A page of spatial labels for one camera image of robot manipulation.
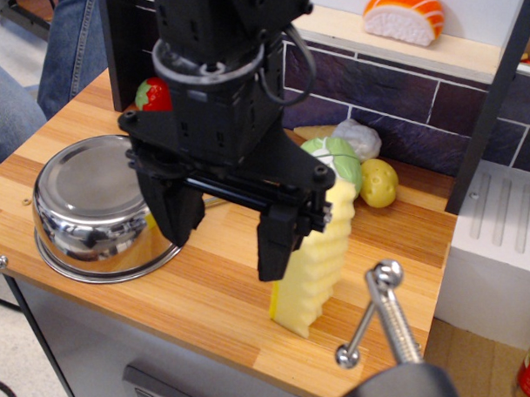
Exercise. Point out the toy salmon sushi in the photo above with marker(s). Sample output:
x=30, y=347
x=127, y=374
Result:
x=417, y=22

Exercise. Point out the grey oven control panel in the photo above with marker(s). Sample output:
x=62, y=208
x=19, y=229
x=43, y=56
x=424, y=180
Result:
x=141, y=381

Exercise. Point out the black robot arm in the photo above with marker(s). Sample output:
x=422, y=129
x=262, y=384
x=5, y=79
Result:
x=263, y=60

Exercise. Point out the upside-down stainless steel pot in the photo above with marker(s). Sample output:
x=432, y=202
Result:
x=91, y=221

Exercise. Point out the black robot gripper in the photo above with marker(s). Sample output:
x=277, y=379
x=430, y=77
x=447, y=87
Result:
x=227, y=140

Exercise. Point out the yellow ridged sponge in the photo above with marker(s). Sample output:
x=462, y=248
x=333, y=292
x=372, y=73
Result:
x=297, y=300

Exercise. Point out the dark grey shelf post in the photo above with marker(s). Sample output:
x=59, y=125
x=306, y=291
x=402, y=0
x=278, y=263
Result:
x=516, y=44

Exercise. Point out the light wooden shelf board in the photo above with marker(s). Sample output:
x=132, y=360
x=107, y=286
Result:
x=470, y=46

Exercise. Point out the green toy cabbage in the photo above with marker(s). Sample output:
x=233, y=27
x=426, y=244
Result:
x=339, y=155

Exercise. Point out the white toy garlic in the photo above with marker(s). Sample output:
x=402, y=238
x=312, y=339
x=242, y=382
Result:
x=364, y=140

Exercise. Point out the person's leg in jeans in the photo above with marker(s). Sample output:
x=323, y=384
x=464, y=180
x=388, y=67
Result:
x=38, y=80

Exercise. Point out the red toy strawberry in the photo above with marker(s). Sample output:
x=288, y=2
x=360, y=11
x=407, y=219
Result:
x=153, y=95

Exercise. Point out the yellow toy potato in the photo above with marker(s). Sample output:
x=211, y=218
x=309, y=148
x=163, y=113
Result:
x=379, y=183

